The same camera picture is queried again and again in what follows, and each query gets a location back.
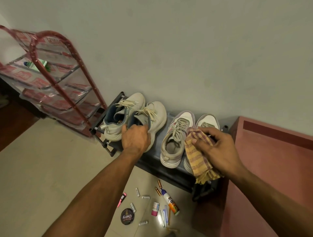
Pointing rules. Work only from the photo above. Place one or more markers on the orange crayon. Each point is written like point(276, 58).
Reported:
point(169, 216)

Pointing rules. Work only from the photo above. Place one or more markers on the striped yellow cleaning cloth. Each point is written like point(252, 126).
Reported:
point(195, 161)

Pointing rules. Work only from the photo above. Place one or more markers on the person's left forearm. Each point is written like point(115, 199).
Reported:
point(93, 195)

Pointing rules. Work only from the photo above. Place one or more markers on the black round tin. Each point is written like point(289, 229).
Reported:
point(127, 216)

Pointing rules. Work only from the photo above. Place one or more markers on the white pink sneaker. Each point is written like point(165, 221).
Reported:
point(171, 146)
point(207, 119)

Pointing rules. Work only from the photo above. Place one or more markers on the pink highlighter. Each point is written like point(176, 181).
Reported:
point(121, 199)

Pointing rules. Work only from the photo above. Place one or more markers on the copper battery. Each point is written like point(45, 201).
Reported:
point(158, 191)
point(160, 183)

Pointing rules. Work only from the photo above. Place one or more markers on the person's right forearm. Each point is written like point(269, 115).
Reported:
point(276, 202)

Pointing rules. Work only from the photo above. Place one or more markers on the person's left hand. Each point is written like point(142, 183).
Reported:
point(135, 140)

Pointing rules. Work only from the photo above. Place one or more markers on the green white packet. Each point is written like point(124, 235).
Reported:
point(36, 64)

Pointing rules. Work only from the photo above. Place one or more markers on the person's right hand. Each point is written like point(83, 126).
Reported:
point(222, 153)

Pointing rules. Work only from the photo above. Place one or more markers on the grey-blue sneaker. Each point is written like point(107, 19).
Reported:
point(115, 131)
point(159, 117)

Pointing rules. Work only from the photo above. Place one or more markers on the black shoe rack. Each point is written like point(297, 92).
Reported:
point(151, 161)

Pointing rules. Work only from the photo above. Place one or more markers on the white orange glue tube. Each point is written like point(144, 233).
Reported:
point(170, 202)

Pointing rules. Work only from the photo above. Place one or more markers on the red-brown drawer cabinet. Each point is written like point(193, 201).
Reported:
point(269, 158)

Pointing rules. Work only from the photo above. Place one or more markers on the green crayon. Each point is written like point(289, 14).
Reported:
point(162, 218)

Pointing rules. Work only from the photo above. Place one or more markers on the red metal rack plastic-wrapped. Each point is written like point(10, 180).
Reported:
point(61, 92)

